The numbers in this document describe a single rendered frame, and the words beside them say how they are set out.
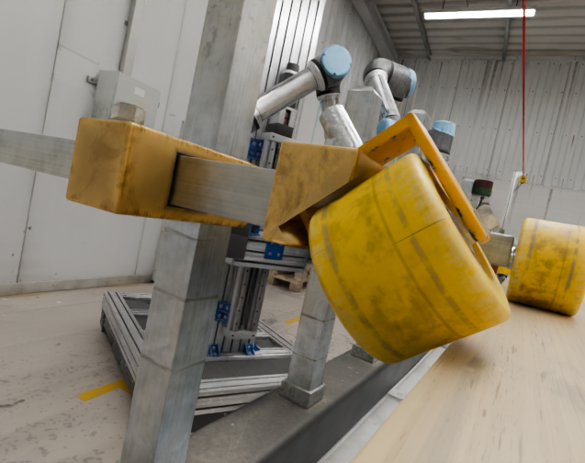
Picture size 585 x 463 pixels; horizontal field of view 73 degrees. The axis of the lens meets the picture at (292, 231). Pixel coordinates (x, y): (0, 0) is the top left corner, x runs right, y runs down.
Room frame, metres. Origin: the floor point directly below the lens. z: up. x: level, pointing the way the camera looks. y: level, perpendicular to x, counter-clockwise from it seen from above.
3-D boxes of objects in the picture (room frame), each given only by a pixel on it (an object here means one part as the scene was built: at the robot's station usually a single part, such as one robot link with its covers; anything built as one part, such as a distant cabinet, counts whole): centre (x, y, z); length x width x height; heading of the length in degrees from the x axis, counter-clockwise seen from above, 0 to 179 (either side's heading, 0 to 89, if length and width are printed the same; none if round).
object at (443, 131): (1.38, -0.44, 1.29); 0.09 x 0.08 x 0.11; 22
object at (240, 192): (0.30, 0.16, 0.95); 0.36 x 0.03 x 0.03; 60
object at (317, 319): (0.51, -0.06, 0.87); 0.03 x 0.03 x 0.48; 60
